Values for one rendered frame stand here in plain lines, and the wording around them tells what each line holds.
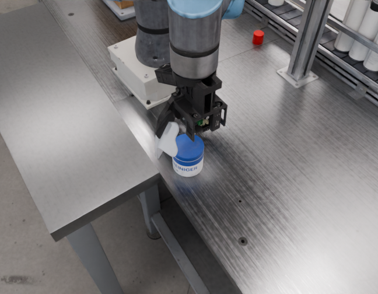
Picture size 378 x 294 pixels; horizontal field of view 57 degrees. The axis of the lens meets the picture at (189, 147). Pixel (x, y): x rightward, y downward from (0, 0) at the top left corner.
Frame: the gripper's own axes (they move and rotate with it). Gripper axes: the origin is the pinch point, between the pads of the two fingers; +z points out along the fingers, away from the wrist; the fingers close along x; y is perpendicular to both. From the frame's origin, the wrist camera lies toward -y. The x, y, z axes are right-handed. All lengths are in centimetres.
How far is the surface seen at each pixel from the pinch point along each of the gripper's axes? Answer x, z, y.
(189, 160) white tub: -1.1, 3.1, 2.6
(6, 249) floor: -58, 92, -58
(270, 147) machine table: 19.9, 9.4, 5.9
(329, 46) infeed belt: 56, 4, -10
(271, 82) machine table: 36.3, 9.3, -11.8
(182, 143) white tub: -0.2, 2.5, -1.8
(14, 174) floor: -44, 92, -97
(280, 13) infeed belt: 57, 4, -32
